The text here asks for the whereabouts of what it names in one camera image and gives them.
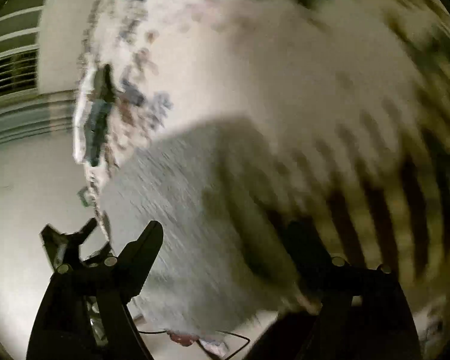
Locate grey fluffy fleece pants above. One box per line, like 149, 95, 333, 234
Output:
99, 118, 321, 336

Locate folded cream cloth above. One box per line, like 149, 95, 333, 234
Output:
72, 67, 97, 164

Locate folded dark denim jeans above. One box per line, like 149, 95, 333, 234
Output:
84, 64, 115, 167

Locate striped window curtain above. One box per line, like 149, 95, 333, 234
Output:
0, 0, 73, 145

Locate floral plush bed blanket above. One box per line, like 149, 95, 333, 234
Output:
73, 0, 450, 308

